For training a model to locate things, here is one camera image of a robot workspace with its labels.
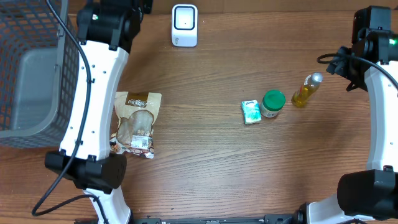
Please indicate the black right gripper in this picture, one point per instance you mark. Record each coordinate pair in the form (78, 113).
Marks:
(339, 65)

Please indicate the green lid jar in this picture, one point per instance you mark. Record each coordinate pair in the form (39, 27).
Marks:
(272, 103)

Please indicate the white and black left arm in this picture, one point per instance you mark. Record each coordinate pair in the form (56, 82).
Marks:
(104, 39)

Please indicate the tissue pack white green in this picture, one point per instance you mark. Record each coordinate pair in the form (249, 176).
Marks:
(251, 112)

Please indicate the dark grey plastic basket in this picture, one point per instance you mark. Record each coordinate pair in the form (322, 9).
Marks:
(39, 71)

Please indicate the yellow oil bottle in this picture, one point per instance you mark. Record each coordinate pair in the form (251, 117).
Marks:
(311, 84)

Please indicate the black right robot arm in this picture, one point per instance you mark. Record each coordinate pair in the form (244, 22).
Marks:
(371, 65)

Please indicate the brown snack bag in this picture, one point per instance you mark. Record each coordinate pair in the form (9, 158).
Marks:
(137, 113)

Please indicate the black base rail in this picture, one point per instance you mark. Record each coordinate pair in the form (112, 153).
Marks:
(217, 220)

